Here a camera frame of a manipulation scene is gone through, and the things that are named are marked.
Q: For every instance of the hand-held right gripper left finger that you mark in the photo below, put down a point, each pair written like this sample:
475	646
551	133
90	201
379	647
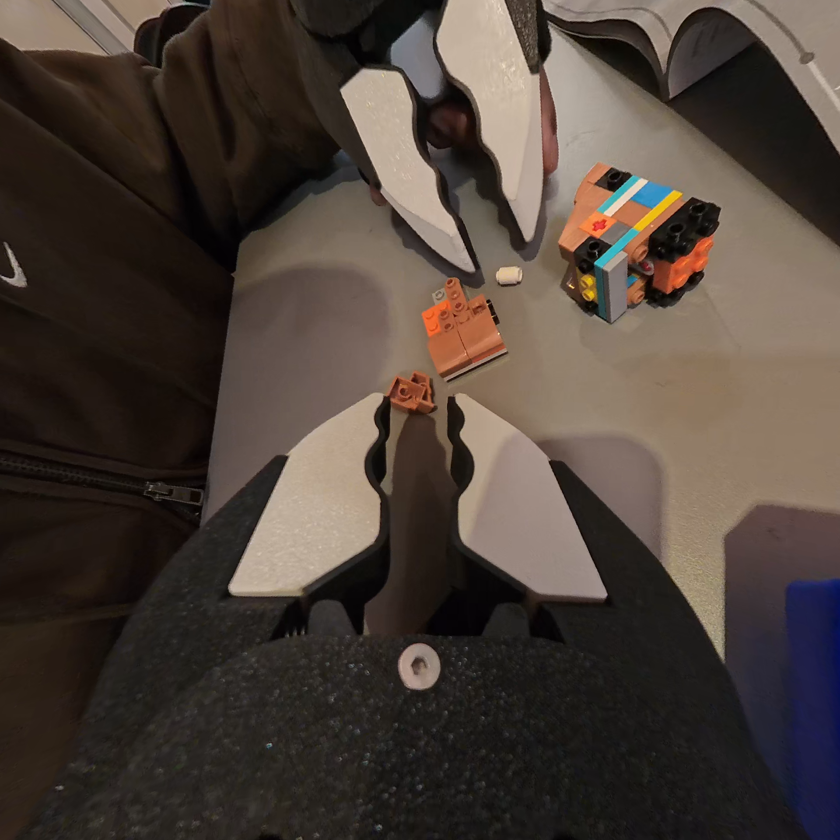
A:
315	518

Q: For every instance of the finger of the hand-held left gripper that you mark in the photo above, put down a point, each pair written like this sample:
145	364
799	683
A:
394	151
505	98

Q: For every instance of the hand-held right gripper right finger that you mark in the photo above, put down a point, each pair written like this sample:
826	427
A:
525	518

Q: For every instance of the small brown brick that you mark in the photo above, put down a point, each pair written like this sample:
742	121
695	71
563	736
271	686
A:
410	394

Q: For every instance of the small white round brick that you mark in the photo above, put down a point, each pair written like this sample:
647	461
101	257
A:
510	275

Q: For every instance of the brown brick assembly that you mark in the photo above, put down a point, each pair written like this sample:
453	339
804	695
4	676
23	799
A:
469	341

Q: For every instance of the person's left forearm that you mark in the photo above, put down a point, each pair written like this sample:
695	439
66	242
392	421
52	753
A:
262	98

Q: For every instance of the person's left hand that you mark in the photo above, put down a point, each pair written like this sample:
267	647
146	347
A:
453	124

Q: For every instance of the grey instruction booklet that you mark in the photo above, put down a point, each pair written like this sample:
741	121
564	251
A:
590	16

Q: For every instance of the multicoloured brick model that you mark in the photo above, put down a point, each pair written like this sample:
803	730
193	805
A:
623	229

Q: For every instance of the person's brown jacket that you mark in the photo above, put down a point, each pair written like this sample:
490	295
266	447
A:
98	328

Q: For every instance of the large blue storage bin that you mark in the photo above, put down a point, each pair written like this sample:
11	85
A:
814	656

